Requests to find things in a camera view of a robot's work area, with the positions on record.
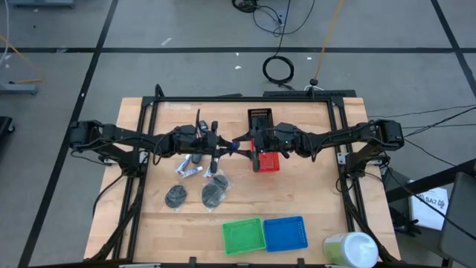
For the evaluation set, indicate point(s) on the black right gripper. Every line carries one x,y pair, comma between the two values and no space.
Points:
279,139

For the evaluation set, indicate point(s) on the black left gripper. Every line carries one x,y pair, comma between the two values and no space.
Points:
193,140

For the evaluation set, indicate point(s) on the navy blue travel bottle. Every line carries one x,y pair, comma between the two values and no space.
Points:
233,146

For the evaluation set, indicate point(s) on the dark grey travel bottle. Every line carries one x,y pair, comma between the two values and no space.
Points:
196,159
203,126

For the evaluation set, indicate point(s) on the black pad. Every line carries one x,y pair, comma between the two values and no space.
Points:
220,181
211,196
175,196

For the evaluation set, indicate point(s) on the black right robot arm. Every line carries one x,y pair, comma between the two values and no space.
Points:
353,132

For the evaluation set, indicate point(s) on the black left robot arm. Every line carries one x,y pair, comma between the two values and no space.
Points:
122,136

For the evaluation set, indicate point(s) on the red plastic basket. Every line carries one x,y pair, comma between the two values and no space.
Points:
269,164

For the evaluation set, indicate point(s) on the black plastic basket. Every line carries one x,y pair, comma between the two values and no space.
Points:
260,113

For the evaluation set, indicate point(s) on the clear tape strip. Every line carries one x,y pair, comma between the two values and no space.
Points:
177,106

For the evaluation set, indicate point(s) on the black bar behind table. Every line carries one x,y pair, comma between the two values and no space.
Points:
290,94

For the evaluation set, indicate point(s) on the black round floor puck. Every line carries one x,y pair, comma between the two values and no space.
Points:
314,82

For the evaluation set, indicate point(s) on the green plastic basket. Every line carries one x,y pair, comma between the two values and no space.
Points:
243,236

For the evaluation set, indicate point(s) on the blue plastic basket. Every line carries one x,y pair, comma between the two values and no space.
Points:
285,233

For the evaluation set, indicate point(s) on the green canister with white lid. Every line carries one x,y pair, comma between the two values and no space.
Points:
353,251

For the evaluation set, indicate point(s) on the black caster foot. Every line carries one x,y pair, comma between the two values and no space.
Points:
407,228

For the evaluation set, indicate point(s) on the black metal beam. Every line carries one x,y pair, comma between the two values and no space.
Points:
427,183

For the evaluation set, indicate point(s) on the white printed cardboard box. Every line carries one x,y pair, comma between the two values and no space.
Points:
431,214

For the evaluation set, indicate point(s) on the grey metal base bar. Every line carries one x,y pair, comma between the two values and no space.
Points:
18,89

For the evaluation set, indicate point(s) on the black floor object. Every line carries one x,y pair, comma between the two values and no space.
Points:
5,126

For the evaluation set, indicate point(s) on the dark grey desk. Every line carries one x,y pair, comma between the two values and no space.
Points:
461,219

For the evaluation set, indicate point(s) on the grey floor platform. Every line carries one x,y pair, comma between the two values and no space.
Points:
41,3

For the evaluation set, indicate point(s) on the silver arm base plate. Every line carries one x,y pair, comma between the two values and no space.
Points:
342,158
143,157

